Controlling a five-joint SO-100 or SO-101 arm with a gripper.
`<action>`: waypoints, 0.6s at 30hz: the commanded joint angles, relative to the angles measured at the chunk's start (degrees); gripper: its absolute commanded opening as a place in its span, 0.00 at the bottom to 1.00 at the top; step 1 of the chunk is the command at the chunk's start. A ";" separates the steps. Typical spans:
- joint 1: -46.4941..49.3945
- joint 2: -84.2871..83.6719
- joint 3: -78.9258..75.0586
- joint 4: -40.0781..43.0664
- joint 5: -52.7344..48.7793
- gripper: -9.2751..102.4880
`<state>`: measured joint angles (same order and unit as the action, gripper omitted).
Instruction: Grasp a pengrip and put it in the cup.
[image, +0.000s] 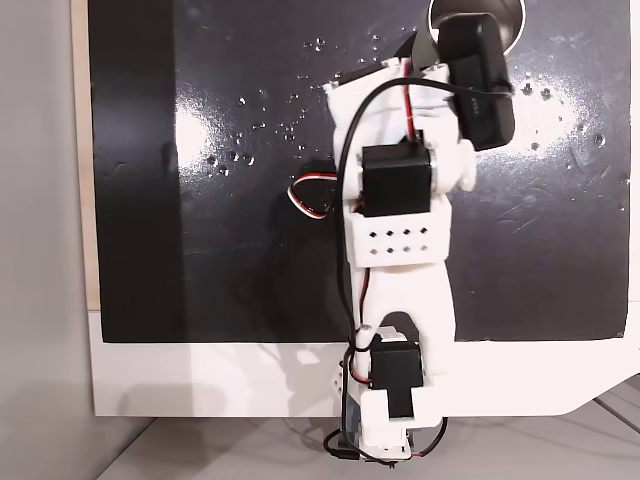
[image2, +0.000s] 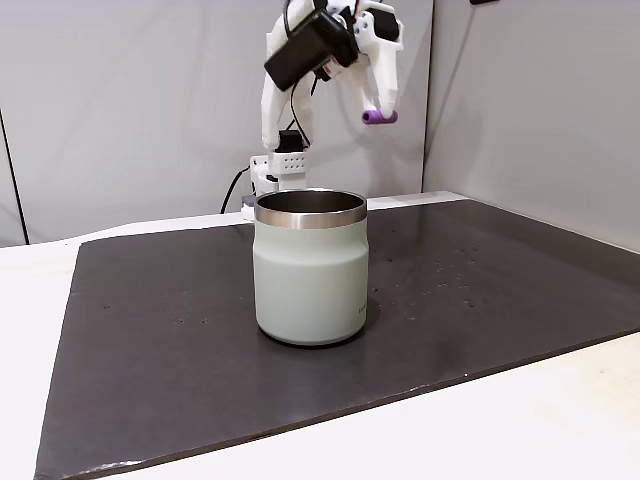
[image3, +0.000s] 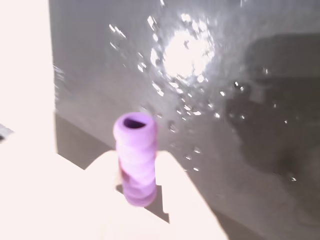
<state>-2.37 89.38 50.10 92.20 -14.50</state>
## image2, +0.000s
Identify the purple ribbed pen grip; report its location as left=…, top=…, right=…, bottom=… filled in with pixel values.
left=361, top=108, right=399, bottom=126

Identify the pale green steel mug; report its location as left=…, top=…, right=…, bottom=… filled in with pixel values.
left=252, top=188, right=370, bottom=348

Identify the black glossy mat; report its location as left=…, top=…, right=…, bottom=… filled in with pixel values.
left=33, top=198, right=640, bottom=480

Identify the black camera box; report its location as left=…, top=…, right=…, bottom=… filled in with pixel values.
left=263, top=10, right=359, bottom=93

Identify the black power cable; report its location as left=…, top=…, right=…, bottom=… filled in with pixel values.
left=221, top=166, right=252, bottom=215

